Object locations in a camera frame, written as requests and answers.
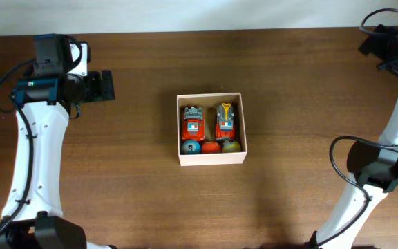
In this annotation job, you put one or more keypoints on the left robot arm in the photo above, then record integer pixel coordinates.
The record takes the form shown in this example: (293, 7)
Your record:
(56, 81)

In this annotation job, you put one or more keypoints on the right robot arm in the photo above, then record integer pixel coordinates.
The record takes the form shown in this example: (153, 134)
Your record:
(372, 166)

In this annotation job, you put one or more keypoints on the red fire truck grey top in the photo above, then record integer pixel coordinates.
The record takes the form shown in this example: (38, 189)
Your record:
(193, 124)

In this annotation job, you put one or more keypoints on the cardboard box container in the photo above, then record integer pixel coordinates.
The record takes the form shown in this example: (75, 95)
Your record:
(209, 103)

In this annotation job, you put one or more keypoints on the red fire truck yellow nozzle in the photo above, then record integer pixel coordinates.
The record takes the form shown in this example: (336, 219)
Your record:
(225, 124)

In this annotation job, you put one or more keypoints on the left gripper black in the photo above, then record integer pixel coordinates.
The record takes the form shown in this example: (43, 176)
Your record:
(103, 93)

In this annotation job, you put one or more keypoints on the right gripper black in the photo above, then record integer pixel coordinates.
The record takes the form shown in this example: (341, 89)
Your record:
(376, 45)

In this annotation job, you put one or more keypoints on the blue toy ball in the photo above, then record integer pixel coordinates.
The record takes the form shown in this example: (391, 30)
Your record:
(190, 147)

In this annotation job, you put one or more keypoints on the orange toy ball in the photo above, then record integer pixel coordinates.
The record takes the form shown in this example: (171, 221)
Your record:
(211, 148)

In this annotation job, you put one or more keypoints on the yellow toy ball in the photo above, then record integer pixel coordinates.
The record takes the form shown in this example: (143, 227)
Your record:
(231, 146)

